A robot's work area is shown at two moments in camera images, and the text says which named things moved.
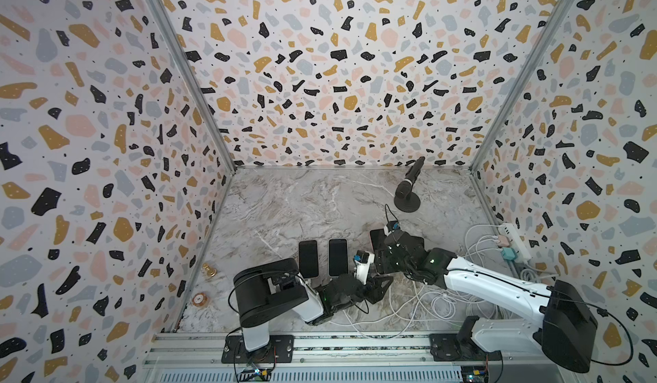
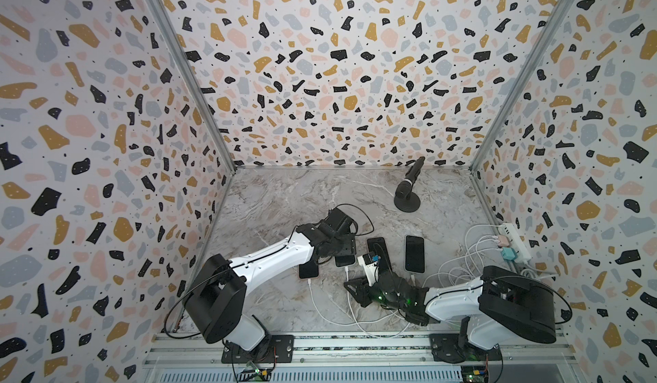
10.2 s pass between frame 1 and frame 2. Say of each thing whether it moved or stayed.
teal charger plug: stayed
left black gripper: moved
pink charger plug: stayed
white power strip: stayed
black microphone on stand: stayed
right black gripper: moved
